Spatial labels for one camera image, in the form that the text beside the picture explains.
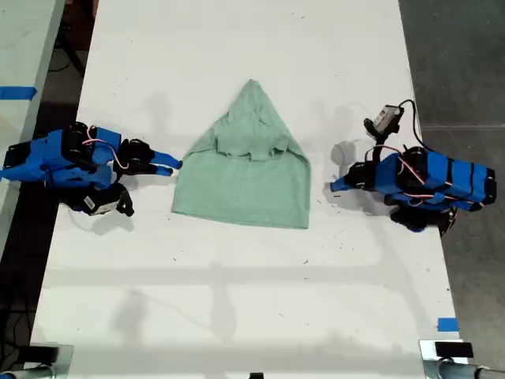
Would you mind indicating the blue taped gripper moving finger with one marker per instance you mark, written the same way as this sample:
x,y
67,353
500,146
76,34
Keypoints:
x,y
162,170
344,188

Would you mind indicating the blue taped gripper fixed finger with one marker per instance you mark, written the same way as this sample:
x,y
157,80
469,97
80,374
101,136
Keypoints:
x,y
342,182
167,160

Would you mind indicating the pale green T-shirt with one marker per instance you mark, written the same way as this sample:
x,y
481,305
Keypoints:
x,y
244,185

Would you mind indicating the blue and black robot arm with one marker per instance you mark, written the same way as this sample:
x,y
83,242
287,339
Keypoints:
x,y
442,177
55,158

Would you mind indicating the long blue tape strip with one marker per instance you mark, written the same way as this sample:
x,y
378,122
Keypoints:
x,y
17,92

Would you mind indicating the white side table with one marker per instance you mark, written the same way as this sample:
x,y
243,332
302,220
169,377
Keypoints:
x,y
23,51

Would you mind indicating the small blue tape piece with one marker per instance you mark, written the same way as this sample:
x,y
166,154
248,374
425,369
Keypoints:
x,y
447,324

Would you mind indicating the small black box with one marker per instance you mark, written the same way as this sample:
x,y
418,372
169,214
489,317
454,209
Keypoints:
x,y
453,350
43,354

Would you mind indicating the short black camera stalk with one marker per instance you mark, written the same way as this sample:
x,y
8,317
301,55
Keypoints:
x,y
380,138
125,202

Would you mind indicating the black white camera box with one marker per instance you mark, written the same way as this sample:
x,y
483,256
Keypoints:
x,y
100,202

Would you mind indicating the grey black camera box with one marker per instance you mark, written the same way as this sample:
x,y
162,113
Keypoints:
x,y
388,117

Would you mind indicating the metal table bracket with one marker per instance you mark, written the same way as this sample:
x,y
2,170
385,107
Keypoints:
x,y
65,361
428,363

